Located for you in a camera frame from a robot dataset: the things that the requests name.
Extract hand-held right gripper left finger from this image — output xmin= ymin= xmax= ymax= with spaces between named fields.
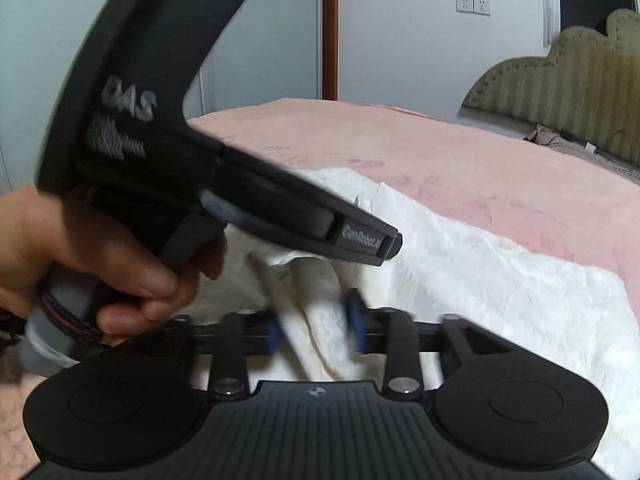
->
xmin=172 ymin=313 xmax=287 ymax=402

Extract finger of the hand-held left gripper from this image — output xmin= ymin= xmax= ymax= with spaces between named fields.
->
xmin=372 ymin=232 xmax=404 ymax=267

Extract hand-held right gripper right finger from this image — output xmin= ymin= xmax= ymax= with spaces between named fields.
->
xmin=344 ymin=289 xmax=507 ymax=402

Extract white pants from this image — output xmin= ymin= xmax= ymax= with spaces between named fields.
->
xmin=192 ymin=165 xmax=640 ymax=480

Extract person's left hand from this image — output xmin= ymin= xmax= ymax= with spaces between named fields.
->
xmin=0 ymin=184 xmax=227 ymax=346

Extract pink blanket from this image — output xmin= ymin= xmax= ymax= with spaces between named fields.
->
xmin=186 ymin=97 xmax=640 ymax=283

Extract grey bed sheet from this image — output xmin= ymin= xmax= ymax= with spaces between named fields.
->
xmin=462 ymin=106 xmax=640 ymax=182

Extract brown crumpled cloth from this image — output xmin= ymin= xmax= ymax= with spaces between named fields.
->
xmin=522 ymin=124 xmax=568 ymax=150

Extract olive padded headboard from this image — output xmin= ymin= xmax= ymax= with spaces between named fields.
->
xmin=460 ymin=8 xmax=640 ymax=167

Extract brown wooden door frame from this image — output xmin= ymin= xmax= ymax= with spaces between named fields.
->
xmin=320 ymin=0 xmax=342 ymax=102

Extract black cable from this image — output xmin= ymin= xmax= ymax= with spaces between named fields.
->
xmin=560 ymin=130 xmax=640 ymax=173

